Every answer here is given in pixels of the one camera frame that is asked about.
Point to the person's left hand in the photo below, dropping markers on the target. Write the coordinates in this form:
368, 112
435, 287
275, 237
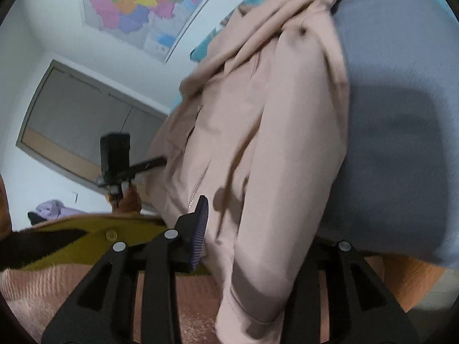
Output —
130, 203

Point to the brown wooden door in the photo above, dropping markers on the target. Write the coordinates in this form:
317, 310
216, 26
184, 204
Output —
69, 113

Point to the pink jacket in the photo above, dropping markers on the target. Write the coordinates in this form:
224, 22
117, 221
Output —
261, 131

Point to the colourful wall map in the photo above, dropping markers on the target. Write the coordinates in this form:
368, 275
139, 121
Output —
154, 26

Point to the lilac cloth pile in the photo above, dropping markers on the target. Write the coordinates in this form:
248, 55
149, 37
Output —
55, 209

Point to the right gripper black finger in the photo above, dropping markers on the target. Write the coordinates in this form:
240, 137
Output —
191, 229

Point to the teal grey bed sheet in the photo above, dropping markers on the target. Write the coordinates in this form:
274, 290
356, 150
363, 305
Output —
397, 189

